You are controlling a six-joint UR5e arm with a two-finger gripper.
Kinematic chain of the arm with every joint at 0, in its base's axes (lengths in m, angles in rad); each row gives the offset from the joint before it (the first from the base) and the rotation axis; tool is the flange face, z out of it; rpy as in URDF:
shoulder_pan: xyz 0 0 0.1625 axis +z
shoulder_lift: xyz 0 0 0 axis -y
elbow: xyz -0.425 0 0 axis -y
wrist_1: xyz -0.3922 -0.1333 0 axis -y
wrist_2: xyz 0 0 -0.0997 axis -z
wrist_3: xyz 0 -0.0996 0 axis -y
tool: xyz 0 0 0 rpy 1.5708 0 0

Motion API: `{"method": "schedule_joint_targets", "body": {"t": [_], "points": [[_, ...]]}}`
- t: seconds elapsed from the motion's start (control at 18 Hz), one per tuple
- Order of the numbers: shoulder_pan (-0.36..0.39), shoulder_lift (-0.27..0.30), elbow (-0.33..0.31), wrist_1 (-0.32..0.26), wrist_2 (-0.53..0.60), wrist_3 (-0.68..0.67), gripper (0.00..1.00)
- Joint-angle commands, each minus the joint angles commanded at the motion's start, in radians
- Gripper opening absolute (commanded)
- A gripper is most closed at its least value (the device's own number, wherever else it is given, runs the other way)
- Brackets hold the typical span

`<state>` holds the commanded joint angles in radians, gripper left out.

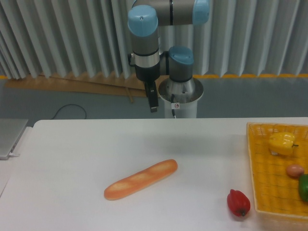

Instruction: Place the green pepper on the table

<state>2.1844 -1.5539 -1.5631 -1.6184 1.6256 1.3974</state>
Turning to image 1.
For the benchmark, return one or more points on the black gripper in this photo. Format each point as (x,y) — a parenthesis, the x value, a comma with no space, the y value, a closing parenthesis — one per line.
(149,74)

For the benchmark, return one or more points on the green toy bell pepper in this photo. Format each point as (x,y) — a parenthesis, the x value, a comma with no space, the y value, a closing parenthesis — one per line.
(303,187)

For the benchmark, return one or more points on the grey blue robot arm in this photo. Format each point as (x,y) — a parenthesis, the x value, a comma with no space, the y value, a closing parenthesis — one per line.
(166,75)

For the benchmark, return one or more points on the red toy bell pepper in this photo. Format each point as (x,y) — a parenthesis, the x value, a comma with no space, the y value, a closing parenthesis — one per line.
(238,203)

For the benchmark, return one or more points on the yellow toy bell pepper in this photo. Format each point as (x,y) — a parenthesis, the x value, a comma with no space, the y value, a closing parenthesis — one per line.
(282,143)

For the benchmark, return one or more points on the brown cardboard sheet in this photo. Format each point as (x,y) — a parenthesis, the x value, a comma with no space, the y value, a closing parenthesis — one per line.
(99,84)

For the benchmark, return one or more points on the toy baguette bread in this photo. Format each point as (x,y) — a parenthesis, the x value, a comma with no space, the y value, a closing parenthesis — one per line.
(140,180)

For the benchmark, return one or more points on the grey pleated curtain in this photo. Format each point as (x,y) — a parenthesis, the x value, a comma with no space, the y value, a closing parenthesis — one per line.
(76,36)

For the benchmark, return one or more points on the silver laptop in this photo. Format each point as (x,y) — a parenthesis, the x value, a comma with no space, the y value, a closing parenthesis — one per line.
(11,131)

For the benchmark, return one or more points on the brown toy egg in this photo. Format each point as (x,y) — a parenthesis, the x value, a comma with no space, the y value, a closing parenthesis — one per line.
(295,170)

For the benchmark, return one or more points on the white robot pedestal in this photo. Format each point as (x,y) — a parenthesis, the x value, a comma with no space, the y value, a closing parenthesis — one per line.
(180,110)

